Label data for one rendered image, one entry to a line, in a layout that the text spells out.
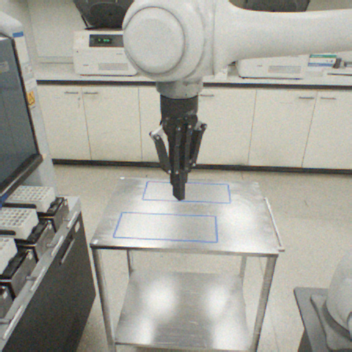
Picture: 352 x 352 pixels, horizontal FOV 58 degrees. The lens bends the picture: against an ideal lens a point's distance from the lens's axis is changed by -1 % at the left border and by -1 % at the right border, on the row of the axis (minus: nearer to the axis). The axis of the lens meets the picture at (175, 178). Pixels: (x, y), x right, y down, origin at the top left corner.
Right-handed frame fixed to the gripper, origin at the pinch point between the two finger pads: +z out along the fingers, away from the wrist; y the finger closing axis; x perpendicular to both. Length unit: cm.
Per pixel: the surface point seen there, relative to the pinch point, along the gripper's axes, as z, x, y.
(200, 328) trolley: 87, 16, 22
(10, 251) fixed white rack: 31, 37, -37
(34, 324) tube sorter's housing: 58, 30, -37
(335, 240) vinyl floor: 115, 37, 157
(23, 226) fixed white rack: 28, 44, -31
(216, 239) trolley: 32.6, 10.1, 21.2
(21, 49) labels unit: -21, 74, -16
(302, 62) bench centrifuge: 10, 126, 200
